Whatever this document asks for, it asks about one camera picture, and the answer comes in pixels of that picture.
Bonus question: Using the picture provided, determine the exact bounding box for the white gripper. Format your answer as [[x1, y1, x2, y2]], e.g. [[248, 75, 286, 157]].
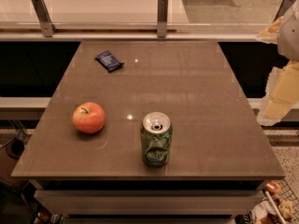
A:
[[256, 6, 299, 126]]

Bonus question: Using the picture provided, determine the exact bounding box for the green soda can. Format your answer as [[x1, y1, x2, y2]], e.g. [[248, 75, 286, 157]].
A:
[[140, 112, 173, 167]]

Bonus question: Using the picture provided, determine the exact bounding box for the dark blue rxbar wrapper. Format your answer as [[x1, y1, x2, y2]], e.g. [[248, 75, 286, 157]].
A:
[[95, 50, 123, 73]]

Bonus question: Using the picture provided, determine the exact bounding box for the red apple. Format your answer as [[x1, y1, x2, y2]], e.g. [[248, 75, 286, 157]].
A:
[[72, 103, 106, 134]]

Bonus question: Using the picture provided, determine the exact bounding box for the black round stool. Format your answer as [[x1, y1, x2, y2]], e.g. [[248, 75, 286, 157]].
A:
[[6, 138, 24, 160]]

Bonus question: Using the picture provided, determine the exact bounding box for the right metal railing bracket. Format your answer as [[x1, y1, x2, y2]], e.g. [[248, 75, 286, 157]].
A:
[[275, 0, 296, 20]]

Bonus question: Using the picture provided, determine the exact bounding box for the metal railing bracket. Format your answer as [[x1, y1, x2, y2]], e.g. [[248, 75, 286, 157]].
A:
[[31, 0, 56, 37], [275, 0, 296, 20], [157, 0, 168, 38]]

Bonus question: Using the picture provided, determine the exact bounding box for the middle metal railing bracket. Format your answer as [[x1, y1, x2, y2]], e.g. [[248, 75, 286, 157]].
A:
[[157, 0, 168, 38]]

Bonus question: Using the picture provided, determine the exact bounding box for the wire basket with snacks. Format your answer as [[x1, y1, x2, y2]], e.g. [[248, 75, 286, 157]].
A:
[[249, 180, 299, 224]]

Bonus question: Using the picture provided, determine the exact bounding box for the left metal railing bracket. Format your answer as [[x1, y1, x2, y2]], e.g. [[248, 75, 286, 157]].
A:
[[31, 0, 56, 37]]

